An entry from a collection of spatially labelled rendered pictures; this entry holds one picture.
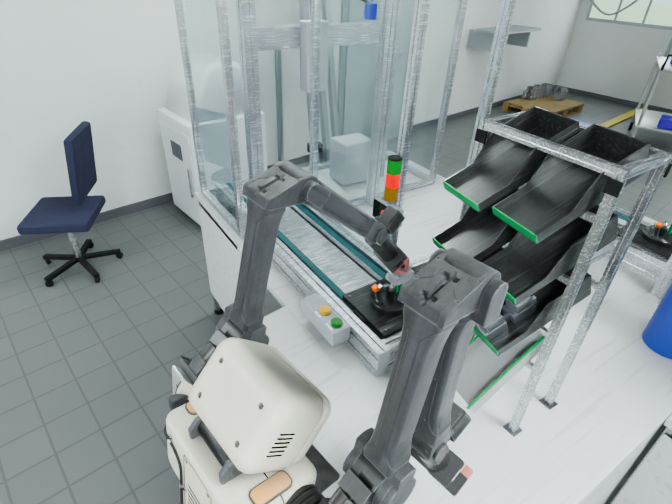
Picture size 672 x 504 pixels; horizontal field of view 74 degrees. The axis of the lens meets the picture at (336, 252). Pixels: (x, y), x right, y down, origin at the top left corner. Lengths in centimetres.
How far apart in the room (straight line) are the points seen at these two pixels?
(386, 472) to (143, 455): 179
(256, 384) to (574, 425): 104
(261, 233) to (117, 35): 326
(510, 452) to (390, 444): 71
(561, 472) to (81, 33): 376
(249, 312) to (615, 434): 111
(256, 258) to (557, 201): 64
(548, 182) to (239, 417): 80
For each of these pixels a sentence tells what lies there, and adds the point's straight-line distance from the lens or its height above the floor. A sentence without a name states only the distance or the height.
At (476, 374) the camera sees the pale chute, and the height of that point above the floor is 104.
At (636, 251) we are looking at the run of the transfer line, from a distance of 234.
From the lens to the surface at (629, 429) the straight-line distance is 163.
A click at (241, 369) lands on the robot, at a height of 138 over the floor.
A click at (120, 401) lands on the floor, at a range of 268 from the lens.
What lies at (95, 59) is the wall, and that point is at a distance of 397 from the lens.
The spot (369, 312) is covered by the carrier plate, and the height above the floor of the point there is 97.
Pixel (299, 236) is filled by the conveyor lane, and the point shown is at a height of 92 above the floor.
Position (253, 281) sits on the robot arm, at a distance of 92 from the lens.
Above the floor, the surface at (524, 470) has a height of 86.
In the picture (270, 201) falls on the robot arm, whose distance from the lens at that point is 81.
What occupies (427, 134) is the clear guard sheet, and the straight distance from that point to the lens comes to 272.
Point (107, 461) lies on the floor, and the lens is 248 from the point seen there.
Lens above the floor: 197
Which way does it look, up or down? 34 degrees down
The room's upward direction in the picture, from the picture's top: 3 degrees clockwise
